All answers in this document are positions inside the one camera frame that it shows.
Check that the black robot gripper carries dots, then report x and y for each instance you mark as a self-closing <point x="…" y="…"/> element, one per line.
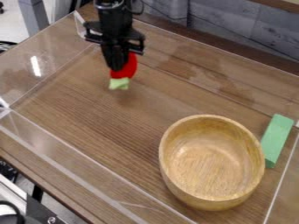
<point x="129" y="38"/>

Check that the red plush strawberry green leaf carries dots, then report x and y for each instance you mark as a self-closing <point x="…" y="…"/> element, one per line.
<point x="120" y="78"/>

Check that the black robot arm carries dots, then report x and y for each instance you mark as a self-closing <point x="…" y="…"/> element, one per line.
<point x="115" y="15"/>

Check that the clear acrylic tray walls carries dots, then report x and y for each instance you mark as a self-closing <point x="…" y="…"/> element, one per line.
<point x="85" y="141"/>

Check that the wooden bowl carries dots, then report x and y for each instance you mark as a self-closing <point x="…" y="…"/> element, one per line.
<point x="211" y="162"/>

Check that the green rectangular block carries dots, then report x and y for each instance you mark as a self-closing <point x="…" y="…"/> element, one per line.
<point x="273" y="139"/>

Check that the clear acrylic corner bracket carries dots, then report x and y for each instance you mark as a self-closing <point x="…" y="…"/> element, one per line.
<point x="80" y="27"/>

